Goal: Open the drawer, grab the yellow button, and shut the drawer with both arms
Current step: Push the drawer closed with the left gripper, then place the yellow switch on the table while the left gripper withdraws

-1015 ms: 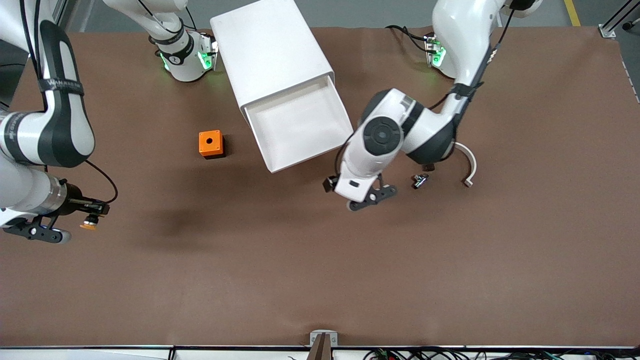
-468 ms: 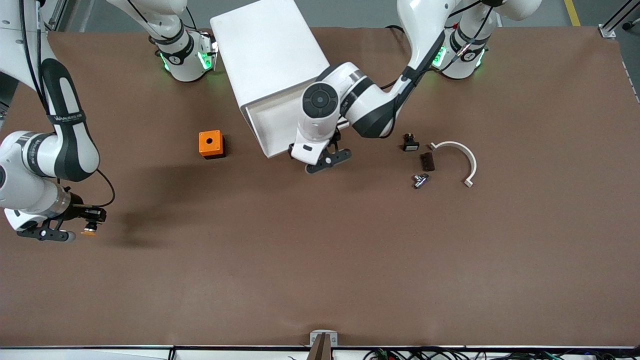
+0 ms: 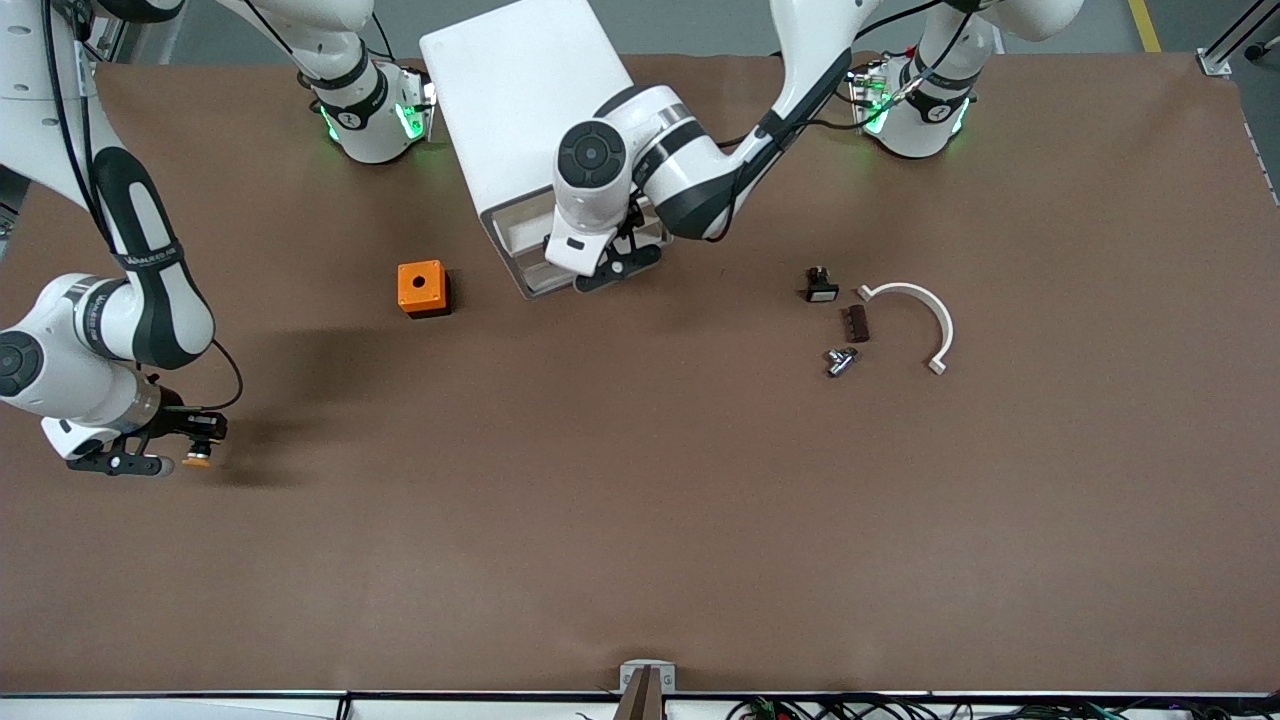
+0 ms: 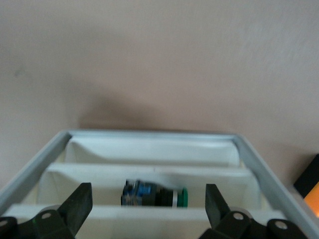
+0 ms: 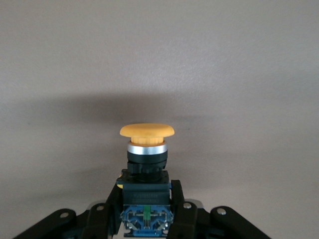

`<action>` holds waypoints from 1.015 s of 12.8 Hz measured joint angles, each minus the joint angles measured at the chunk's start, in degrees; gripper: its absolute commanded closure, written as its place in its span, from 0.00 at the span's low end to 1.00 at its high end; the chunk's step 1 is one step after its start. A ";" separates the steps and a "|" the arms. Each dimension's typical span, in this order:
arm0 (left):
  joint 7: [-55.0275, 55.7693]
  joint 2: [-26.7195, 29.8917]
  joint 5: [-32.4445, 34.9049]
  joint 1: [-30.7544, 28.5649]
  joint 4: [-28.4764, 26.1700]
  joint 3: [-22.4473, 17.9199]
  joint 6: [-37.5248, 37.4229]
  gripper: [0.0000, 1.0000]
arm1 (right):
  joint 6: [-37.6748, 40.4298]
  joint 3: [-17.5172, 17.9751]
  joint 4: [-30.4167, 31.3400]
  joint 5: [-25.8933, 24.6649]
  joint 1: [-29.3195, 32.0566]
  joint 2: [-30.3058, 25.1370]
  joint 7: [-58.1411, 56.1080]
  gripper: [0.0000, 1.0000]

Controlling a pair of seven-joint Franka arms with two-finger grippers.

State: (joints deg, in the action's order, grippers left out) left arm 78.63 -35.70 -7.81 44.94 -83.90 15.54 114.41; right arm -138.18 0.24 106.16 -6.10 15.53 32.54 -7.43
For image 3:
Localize grey metal bracket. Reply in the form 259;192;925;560
619;660;677;694

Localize tangled black cables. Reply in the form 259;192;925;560
728;695;1280;720

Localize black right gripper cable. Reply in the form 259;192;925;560
40;0;244;413

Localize aluminium frame profile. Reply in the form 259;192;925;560
1200;0;1280;79

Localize white curved plastic clamp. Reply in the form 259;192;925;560
857;282;956;376

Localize orange box black base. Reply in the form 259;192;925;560
397;260;452;319

